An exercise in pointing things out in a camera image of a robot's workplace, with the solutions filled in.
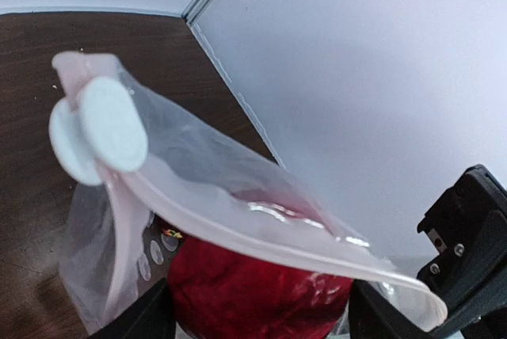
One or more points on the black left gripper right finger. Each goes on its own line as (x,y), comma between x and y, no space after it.
(382,310)

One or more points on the red toy fruit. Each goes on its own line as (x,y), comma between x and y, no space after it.
(218,293)

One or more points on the clear zip top bag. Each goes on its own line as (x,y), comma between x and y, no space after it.
(151,174)

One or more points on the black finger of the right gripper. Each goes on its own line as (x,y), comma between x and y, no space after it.
(467,226)

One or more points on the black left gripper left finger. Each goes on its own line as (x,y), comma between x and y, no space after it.
(150,317)

